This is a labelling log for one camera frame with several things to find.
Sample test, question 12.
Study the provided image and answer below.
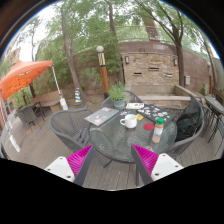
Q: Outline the grey laptop with stickers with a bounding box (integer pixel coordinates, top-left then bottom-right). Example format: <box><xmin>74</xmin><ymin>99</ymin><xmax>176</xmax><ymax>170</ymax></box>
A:
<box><xmin>85</xmin><ymin>107</ymin><xmax>118</xmax><ymax>126</ymax></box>

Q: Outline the red round coaster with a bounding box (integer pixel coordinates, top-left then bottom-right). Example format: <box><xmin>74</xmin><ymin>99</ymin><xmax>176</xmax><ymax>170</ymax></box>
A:
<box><xmin>143</xmin><ymin>123</ymin><xmax>154</xmax><ymax>130</ymax></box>

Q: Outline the grey wicker chair right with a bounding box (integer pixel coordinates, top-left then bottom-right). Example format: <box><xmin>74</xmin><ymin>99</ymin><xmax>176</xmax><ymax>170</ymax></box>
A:
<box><xmin>165</xmin><ymin>96</ymin><xmax>204</xmax><ymax>159</ymax></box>

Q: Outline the grey wicker chair left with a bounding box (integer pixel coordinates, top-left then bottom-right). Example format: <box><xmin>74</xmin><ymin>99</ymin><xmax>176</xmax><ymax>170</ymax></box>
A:
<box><xmin>49</xmin><ymin>108</ymin><xmax>92</xmax><ymax>152</ymax></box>

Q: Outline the round glass patio table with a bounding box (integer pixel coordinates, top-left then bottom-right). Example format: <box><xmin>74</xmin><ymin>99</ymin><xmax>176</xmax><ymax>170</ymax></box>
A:
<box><xmin>89</xmin><ymin>110</ymin><xmax>177</xmax><ymax>163</ymax></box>

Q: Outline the white booklet on table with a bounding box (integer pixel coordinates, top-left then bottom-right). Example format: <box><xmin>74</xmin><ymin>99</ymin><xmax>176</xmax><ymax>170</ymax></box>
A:
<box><xmin>126</xmin><ymin>102</ymin><xmax>144</xmax><ymax>109</ymax></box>

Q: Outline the potted green plant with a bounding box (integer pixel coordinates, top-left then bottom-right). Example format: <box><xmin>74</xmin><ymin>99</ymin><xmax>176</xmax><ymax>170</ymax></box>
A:
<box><xmin>109</xmin><ymin>82</ymin><xmax>125</xmax><ymax>110</ymax></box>

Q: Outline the grey wicker chair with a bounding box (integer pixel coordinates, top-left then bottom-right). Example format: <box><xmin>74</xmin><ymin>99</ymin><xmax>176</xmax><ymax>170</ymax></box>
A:
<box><xmin>49</xmin><ymin>108</ymin><xmax>92</xmax><ymax>152</ymax></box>
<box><xmin>101</xmin><ymin>90</ymin><xmax>142</xmax><ymax>110</ymax></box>
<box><xmin>165</xmin><ymin>96</ymin><xmax>204</xmax><ymax>159</ymax></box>

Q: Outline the wooden lamp post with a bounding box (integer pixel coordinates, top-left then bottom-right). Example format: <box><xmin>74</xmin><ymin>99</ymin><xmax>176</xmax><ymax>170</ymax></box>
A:
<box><xmin>96</xmin><ymin>46</ymin><xmax>109</xmax><ymax>99</ymax></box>

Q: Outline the dark side table right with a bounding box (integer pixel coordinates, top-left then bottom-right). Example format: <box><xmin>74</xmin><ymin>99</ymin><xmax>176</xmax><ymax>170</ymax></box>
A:
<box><xmin>205</xmin><ymin>95</ymin><xmax>224</xmax><ymax>141</ymax></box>

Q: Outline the grey wicker chair far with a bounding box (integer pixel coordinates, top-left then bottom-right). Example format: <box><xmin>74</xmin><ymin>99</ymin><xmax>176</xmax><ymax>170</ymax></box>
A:
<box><xmin>101</xmin><ymin>90</ymin><xmax>142</xmax><ymax>110</ymax></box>

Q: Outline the striped traffic cone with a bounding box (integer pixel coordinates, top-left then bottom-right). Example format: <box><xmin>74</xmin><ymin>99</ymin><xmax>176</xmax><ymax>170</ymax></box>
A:
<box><xmin>74</xmin><ymin>88</ymin><xmax>83</xmax><ymax>103</ymax></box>

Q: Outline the black laptop with stickers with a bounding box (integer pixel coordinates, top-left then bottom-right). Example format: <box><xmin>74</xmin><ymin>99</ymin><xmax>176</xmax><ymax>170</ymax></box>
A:
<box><xmin>137</xmin><ymin>104</ymin><xmax>176</xmax><ymax>124</ymax></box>

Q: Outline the plastic bottle with green cap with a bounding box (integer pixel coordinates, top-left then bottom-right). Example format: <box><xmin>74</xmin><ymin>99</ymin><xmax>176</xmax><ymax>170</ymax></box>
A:
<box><xmin>152</xmin><ymin>118</ymin><xmax>164</xmax><ymax>144</ymax></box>

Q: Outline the grey chair under canopy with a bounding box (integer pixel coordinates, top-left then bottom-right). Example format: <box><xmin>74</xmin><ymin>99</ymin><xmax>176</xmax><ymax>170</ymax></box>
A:
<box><xmin>16</xmin><ymin>104</ymin><xmax>44</xmax><ymax>127</ymax></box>

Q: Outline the orange canopy tent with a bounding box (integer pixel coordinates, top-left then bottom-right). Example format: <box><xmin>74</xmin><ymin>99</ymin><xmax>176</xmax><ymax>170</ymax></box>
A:
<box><xmin>0</xmin><ymin>60</ymin><xmax>53</xmax><ymax>100</ymax></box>

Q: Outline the white ceramic mug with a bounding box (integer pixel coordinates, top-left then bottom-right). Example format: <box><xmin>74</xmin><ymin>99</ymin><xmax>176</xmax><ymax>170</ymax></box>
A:
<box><xmin>120</xmin><ymin>114</ymin><xmax>137</xmax><ymax>129</ymax></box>

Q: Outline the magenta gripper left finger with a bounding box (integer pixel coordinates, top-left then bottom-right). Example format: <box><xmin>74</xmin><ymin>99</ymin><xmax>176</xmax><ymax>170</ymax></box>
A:
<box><xmin>45</xmin><ymin>145</ymin><xmax>95</xmax><ymax>186</ymax></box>

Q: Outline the yellow sticky note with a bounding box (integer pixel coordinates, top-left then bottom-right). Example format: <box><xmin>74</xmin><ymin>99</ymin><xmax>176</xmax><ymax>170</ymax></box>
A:
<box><xmin>136</xmin><ymin>114</ymin><xmax>144</xmax><ymax>120</ymax></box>

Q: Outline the black backpack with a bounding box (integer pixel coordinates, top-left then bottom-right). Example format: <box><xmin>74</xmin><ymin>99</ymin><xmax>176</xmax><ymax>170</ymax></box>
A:
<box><xmin>176</xmin><ymin>99</ymin><xmax>203</xmax><ymax>142</ymax></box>

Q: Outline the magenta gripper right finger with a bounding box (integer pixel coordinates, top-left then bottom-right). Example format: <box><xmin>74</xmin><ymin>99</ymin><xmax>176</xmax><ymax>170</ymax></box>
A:
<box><xmin>131</xmin><ymin>144</ymin><xmax>183</xmax><ymax>185</ymax></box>

